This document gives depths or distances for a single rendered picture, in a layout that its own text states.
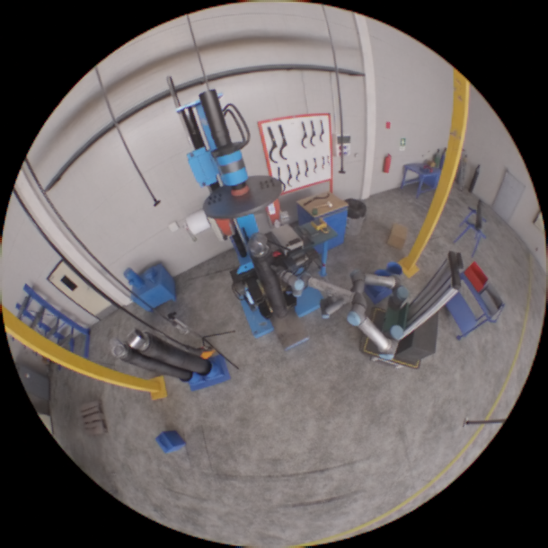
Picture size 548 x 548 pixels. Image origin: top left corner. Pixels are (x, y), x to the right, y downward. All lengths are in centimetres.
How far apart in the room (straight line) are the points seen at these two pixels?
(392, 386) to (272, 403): 169
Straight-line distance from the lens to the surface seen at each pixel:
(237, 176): 118
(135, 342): 168
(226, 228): 140
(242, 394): 277
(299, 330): 260
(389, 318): 224
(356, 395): 270
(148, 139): 323
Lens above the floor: 261
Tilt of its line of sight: 52 degrees down
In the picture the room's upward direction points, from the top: 16 degrees counter-clockwise
